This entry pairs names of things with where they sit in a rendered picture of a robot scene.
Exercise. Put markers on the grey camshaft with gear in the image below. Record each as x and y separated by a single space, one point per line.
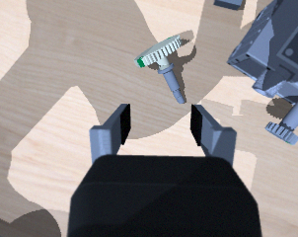
158 53

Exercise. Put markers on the dark grey rectangular bar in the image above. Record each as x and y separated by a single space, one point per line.
229 4

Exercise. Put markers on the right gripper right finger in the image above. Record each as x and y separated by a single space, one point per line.
214 139

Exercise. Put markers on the grey engine case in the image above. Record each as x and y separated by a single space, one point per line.
268 54

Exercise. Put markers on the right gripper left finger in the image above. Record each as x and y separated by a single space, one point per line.
106 139

